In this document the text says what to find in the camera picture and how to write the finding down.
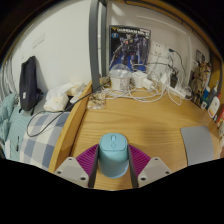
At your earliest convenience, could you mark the white power adapter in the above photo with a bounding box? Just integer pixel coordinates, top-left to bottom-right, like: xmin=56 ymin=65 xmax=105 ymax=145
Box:
xmin=142 ymin=78 xmax=154 ymax=91

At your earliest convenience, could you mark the clear domed white device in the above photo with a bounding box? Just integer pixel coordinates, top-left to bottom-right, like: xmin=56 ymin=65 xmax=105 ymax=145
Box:
xmin=108 ymin=63 xmax=133 ymax=92

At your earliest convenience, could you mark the white cable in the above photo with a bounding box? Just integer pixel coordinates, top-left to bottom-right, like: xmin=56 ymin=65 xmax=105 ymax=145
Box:
xmin=106 ymin=84 xmax=183 ymax=106

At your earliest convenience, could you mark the white wall socket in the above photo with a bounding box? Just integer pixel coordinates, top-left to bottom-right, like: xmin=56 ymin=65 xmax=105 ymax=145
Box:
xmin=150 ymin=41 xmax=166 ymax=58
xmin=164 ymin=44 xmax=179 ymax=61

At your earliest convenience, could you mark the blue white plaid pillow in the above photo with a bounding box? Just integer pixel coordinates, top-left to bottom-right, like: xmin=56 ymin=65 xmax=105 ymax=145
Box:
xmin=19 ymin=111 xmax=72 ymax=172

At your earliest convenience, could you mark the white pump lotion bottle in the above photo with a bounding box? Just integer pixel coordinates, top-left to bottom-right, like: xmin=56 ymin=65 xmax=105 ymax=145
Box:
xmin=207 ymin=92 xmax=222 ymax=119

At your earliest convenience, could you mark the grey mouse pad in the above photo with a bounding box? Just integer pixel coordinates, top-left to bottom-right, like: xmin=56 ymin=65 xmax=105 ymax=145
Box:
xmin=180 ymin=125 xmax=215 ymax=167

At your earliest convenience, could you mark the black cable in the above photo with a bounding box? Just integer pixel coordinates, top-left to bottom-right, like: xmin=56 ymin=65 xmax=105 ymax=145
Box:
xmin=25 ymin=83 xmax=108 ymax=138

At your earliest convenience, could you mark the robot model kit box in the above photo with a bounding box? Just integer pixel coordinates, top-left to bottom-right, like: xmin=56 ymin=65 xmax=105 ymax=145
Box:
xmin=108 ymin=24 xmax=152 ymax=73

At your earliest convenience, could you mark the white multi-port charger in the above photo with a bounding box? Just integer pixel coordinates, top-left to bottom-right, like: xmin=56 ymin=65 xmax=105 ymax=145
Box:
xmin=131 ymin=70 xmax=148 ymax=88

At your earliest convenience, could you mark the light blue computer mouse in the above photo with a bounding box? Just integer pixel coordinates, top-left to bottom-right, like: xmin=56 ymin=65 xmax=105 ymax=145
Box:
xmin=98 ymin=132 xmax=130 ymax=179

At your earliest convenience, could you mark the grey metal shelf frame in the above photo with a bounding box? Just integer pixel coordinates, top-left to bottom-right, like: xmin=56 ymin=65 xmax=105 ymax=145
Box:
xmin=88 ymin=0 xmax=109 ymax=92

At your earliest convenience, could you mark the white tissue pack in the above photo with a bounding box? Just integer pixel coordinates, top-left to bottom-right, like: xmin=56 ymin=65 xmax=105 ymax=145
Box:
xmin=43 ymin=81 xmax=86 ymax=113

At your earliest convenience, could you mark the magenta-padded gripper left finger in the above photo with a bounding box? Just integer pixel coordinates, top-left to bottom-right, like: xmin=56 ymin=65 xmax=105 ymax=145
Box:
xmin=53 ymin=143 xmax=101 ymax=189

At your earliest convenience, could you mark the teal bed blanket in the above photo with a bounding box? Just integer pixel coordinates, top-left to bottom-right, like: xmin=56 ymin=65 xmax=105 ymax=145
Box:
xmin=0 ymin=92 xmax=21 ymax=161

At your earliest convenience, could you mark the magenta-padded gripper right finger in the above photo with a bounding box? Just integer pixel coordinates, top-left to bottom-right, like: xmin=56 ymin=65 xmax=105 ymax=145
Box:
xmin=126 ymin=143 xmax=173 ymax=189

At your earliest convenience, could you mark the white power strip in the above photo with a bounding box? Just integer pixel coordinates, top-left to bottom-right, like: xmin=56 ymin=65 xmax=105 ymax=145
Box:
xmin=165 ymin=84 xmax=187 ymax=99

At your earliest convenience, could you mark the black bag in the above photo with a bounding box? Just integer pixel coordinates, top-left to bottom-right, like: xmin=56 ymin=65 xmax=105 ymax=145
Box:
xmin=18 ymin=55 xmax=44 ymax=113

